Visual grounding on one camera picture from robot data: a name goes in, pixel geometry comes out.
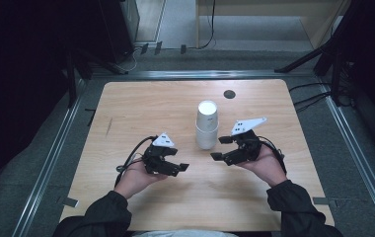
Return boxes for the grey tape piece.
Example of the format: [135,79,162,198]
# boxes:
[62,197,80,208]
[312,197,332,206]

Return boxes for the black hanging cable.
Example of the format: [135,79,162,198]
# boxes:
[197,0,217,50]

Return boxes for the person's right hand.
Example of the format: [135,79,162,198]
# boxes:
[236,144,289,189]

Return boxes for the right hand-held gripper black cable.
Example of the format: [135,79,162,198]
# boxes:
[256,135,288,176]

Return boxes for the metal floor rail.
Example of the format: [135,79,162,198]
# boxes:
[318,77,375,236]
[90,69,317,81]
[10,80,88,237]

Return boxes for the black tape strip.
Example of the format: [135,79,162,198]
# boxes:
[84,108,98,128]

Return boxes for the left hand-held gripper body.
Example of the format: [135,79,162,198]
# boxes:
[141,132,176,176]

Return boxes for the white floor cable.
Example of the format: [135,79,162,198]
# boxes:
[118,46,144,72]

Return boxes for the light wooden furniture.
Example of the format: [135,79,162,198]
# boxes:
[194,0,351,50]

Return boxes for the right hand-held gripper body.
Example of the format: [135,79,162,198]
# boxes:
[230,117,267,166]

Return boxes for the person's left hand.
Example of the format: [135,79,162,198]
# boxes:
[114,159,169,200]

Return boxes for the stack of white paper cups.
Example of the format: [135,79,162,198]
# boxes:
[194,100,220,151]

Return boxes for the dark cabinet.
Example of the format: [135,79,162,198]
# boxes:
[97,0,141,65]

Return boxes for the person's torso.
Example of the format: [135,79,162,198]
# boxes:
[130,229,239,237]

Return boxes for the black tripod stand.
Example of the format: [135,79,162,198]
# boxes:
[273,0,375,108]

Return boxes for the black metal stand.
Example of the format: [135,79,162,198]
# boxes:
[64,48,93,108]

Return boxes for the black floor cables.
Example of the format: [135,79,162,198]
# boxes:
[288,82,334,114]

